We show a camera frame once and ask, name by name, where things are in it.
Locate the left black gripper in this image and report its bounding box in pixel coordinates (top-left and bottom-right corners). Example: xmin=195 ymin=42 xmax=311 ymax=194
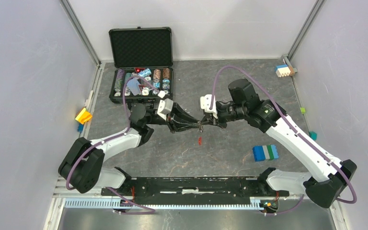
xmin=146 ymin=101 xmax=200 ymax=133

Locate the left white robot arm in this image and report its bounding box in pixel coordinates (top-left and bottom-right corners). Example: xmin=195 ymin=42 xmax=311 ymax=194
xmin=58 ymin=101 xmax=201 ymax=195

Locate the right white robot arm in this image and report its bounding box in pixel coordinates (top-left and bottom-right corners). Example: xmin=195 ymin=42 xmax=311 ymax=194
xmin=200 ymin=79 xmax=357 ymax=208

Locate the blue green white brick block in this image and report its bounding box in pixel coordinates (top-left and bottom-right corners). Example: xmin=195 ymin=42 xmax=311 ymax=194
xmin=252 ymin=145 xmax=279 ymax=162

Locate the black poker chip case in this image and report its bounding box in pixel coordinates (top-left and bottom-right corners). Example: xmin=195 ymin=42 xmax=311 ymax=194
xmin=108 ymin=27 xmax=174 ymax=104

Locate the white blue brown brick block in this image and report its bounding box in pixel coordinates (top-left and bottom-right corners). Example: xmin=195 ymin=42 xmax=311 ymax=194
xmin=276 ymin=64 xmax=298 ymax=78

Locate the yellow orange toy block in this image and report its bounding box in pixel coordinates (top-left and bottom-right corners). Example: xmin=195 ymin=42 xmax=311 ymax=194
xmin=75 ymin=107 xmax=92 ymax=125

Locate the small teal cube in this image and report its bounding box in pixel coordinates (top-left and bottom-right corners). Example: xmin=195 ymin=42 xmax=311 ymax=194
xmin=309 ymin=131 xmax=318 ymax=141

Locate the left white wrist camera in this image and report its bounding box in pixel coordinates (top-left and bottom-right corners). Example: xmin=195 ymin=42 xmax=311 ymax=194
xmin=157 ymin=91 xmax=174 ymax=121

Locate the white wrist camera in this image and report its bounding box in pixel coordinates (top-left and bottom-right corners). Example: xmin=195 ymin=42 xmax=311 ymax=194
xmin=200 ymin=94 xmax=218 ymax=119
xmin=157 ymin=91 xmax=174 ymax=121

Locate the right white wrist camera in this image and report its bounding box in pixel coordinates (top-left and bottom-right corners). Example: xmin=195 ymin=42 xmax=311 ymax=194
xmin=200 ymin=94 xmax=218 ymax=119

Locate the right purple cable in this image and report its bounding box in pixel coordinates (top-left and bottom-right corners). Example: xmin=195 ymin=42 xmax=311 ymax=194
xmin=210 ymin=65 xmax=358 ymax=205

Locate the purple cable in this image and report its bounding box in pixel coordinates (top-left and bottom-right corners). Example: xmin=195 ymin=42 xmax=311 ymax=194
xmin=65 ymin=74 xmax=166 ymax=191
xmin=210 ymin=65 xmax=358 ymax=205

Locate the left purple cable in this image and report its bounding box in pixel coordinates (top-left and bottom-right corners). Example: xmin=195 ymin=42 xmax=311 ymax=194
xmin=65 ymin=74 xmax=166 ymax=191

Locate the white slotted cable duct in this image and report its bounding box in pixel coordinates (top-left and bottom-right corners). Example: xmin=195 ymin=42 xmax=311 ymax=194
xmin=64 ymin=198 xmax=264 ymax=210

